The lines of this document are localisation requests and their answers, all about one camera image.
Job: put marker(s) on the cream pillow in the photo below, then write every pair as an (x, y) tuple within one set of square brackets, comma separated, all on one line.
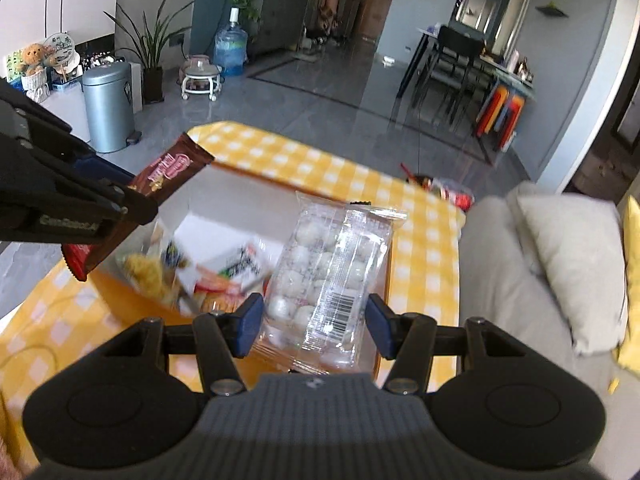
[(575, 260)]

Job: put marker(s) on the yellow pillow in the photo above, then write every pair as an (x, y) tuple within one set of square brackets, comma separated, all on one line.
[(632, 310)]

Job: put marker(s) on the potted plant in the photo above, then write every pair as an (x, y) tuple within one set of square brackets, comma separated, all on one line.
[(152, 85)]

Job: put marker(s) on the wall shelf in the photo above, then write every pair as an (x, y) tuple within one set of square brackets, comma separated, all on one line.
[(550, 10)]

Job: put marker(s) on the round painted fan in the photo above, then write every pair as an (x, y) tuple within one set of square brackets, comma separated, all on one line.
[(60, 47)]

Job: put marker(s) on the grey sofa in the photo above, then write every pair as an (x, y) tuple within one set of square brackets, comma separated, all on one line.
[(500, 285)]

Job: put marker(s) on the orange cardboard box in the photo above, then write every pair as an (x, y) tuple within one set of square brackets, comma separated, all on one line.
[(225, 200)]

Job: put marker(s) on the small white rolling stool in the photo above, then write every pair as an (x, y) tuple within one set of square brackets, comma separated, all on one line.
[(200, 80)]

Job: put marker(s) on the silver trash can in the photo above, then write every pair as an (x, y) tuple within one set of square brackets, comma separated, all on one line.
[(107, 110)]

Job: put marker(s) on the stack of colourful stools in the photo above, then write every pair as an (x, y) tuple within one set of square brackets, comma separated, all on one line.
[(500, 110)]

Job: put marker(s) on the wooden door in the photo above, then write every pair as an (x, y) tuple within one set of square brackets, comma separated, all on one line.
[(380, 0)]

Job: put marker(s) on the dark grey cabinet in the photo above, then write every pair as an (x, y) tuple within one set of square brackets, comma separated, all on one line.
[(285, 10)]

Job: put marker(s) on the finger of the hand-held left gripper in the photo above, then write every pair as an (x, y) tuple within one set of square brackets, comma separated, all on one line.
[(140, 205), (100, 167)]

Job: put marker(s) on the clear packet of white balls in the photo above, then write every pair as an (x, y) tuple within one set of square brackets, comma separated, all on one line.
[(310, 260)]

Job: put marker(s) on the red patterned bag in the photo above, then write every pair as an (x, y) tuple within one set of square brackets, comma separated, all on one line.
[(450, 190)]

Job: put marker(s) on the basket of plush toys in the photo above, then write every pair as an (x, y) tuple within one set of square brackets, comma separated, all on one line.
[(35, 75)]

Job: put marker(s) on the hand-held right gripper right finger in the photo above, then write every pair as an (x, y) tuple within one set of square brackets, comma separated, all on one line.
[(377, 327)]

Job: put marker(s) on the brown snack bar packet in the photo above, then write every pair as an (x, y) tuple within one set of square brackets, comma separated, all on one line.
[(170, 170)]

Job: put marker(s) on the yellow checkered tablecloth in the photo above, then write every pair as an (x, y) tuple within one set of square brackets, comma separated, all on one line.
[(320, 165)]

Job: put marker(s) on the white spicy strip packet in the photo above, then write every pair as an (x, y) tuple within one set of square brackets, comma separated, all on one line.
[(242, 262)]

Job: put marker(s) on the glass dining table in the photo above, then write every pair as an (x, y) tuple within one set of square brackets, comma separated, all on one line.
[(505, 72)]

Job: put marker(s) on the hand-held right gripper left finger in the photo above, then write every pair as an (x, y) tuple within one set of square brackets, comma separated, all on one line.
[(250, 320)]

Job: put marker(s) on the blue white snack packet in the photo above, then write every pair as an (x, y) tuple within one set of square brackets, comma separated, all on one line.
[(176, 255)]

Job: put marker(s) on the blue water bottle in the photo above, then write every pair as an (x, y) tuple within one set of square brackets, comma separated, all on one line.
[(230, 50)]

